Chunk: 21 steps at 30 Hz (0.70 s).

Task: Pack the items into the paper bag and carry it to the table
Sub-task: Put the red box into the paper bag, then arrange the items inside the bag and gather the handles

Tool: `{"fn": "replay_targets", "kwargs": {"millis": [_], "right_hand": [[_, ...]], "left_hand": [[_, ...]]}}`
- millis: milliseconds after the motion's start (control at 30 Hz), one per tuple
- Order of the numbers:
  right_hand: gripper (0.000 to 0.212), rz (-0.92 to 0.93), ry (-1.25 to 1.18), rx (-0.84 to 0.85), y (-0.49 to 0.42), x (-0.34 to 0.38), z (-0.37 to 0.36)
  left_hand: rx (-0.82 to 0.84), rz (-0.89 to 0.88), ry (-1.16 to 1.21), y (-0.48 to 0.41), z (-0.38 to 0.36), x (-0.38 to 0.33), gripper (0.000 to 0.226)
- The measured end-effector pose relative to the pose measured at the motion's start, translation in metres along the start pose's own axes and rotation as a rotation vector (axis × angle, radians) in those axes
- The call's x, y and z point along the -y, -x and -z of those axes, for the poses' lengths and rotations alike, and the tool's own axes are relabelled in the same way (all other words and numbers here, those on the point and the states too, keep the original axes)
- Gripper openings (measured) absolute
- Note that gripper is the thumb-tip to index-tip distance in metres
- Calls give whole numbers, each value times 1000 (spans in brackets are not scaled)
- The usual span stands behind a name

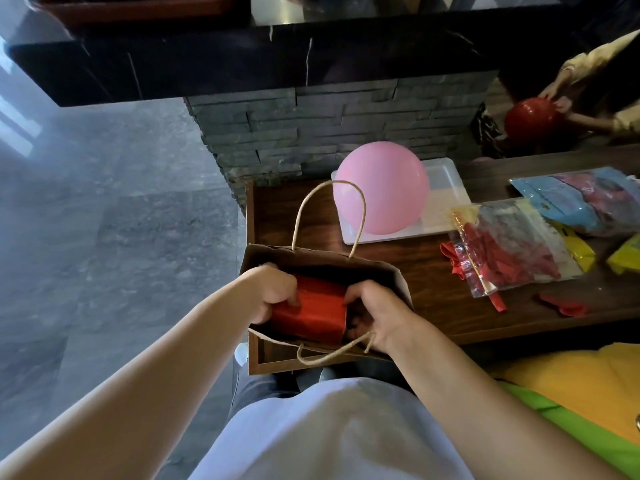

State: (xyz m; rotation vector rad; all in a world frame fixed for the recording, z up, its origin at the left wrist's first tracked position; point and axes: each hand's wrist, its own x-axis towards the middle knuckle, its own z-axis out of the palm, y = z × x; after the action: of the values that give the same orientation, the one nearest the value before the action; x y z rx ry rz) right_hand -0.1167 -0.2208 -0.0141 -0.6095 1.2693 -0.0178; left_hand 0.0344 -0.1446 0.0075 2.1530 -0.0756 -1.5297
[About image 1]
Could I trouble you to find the person's left hand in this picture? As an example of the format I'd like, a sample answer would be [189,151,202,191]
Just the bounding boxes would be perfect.
[242,263,302,324]

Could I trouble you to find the person's right hand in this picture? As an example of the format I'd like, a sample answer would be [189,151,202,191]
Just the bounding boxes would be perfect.
[343,282,420,355]

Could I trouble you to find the person's right forearm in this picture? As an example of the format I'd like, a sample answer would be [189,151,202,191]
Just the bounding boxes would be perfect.
[390,320,618,480]

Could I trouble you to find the person's left forearm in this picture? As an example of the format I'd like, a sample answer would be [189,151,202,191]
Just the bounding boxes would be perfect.
[0,275,266,480]

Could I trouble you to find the brown paper bag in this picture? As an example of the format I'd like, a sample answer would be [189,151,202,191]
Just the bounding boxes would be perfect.
[238,180,415,368]

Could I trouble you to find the grey trousers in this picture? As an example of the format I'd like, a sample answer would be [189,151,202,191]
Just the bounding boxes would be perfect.
[226,361,302,438]

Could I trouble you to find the pink balloon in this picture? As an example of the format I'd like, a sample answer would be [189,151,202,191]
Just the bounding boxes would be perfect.
[332,141,430,236]

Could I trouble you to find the white plastic tray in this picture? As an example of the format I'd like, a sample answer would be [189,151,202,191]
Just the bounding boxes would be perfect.
[330,157,474,246]

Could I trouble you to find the white shirt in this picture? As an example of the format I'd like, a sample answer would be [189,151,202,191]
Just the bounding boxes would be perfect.
[189,377,476,480]

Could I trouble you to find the clear packet of red balloons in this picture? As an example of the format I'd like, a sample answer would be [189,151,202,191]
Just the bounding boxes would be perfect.
[446,197,584,300]

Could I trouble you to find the patterned dark bag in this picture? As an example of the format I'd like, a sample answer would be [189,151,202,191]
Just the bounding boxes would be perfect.
[471,102,507,159]

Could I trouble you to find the yellow balloon packet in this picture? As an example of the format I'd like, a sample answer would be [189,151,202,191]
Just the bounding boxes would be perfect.
[549,221,598,274]
[606,233,640,275]

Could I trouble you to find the black marble counter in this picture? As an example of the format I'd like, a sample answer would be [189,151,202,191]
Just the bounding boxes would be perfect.
[9,4,640,108]

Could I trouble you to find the yellow cloth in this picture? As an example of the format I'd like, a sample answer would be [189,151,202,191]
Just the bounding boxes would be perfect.
[491,342,640,448]

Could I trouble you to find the round red balloon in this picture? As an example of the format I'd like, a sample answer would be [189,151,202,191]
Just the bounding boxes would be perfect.
[503,97,562,144]

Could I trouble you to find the blue packet of balloons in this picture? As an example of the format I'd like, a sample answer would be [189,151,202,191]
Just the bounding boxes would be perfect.
[509,167,640,239]

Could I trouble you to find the green cloth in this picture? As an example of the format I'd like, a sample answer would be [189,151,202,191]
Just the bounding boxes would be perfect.
[499,382,640,480]

